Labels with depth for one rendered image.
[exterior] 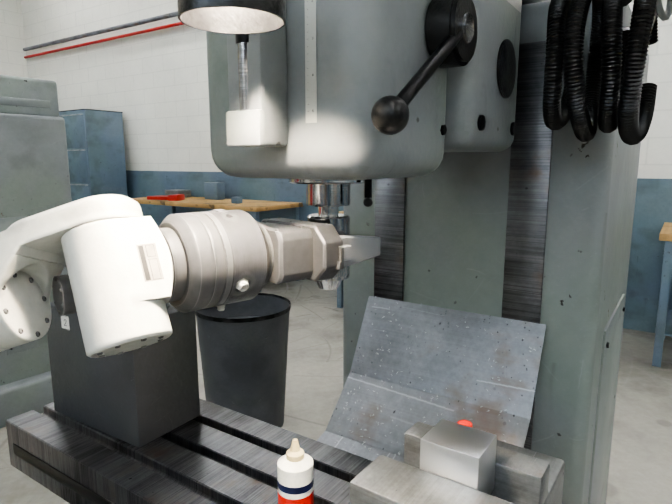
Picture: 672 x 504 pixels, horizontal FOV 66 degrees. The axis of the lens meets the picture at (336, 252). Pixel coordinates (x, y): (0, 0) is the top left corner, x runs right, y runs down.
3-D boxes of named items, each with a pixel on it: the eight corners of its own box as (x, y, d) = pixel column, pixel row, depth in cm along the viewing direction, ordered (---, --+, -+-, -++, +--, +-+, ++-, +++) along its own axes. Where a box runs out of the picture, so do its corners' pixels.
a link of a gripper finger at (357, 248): (375, 259, 57) (332, 267, 53) (375, 230, 56) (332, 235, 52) (386, 261, 55) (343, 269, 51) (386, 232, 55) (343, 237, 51)
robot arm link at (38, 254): (114, 183, 40) (-46, 238, 41) (142, 294, 39) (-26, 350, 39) (151, 204, 47) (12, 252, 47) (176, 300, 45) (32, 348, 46)
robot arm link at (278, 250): (345, 207, 50) (237, 215, 42) (344, 303, 52) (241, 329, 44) (269, 200, 59) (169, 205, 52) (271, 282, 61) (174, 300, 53)
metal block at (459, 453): (476, 516, 49) (479, 458, 48) (418, 493, 53) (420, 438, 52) (494, 488, 53) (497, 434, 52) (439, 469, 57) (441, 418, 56)
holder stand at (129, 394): (138, 449, 76) (129, 316, 72) (53, 411, 87) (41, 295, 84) (201, 415, 86) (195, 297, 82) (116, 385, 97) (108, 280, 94)
